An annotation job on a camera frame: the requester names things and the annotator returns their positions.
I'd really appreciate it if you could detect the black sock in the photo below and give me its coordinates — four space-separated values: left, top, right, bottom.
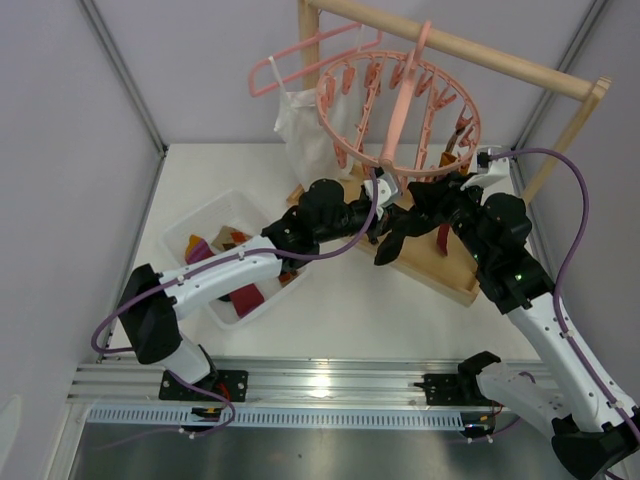
374 210 437 266

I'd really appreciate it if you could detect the beige argyle sock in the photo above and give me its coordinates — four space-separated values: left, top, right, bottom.
439 118 471 167
211 225 251 252

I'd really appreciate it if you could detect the pink round clip hanger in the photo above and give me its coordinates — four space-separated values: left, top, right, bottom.
316 21 481 182

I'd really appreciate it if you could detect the white plastic basket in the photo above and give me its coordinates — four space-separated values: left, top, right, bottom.
159 190 309 330

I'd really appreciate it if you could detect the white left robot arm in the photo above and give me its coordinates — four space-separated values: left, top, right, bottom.
116 174 400 384

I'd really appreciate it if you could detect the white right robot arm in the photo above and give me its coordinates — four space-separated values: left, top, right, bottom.
408 174 639 479

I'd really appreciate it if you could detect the pink clothes hanger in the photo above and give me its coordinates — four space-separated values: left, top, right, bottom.
247 22 384 98

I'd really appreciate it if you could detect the wooden clothes rack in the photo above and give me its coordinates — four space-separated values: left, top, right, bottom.
298 1 612 306

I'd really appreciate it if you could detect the white camisole top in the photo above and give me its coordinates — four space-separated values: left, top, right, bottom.
269 58 364 189

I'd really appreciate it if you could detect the magenta striped sock yellow cuff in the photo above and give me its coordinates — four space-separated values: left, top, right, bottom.
175 235 279 323

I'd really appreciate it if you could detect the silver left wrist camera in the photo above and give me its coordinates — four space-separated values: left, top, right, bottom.
363 172 401 219

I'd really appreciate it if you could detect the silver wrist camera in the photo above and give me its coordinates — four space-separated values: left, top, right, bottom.
460 147 510 191
363 172 401 219

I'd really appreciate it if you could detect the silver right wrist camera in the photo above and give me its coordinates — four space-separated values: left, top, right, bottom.
460 147 510 191

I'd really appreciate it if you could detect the aluminium mounting rail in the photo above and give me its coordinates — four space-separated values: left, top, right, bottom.
66 356 459 409

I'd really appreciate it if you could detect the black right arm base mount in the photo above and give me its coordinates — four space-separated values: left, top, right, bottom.
414 373 483 406

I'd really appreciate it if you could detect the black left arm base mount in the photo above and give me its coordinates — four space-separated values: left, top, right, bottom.
158 370 249 402

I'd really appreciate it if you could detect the white slotted cable duct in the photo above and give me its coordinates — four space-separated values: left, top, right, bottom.
87 405 495 431

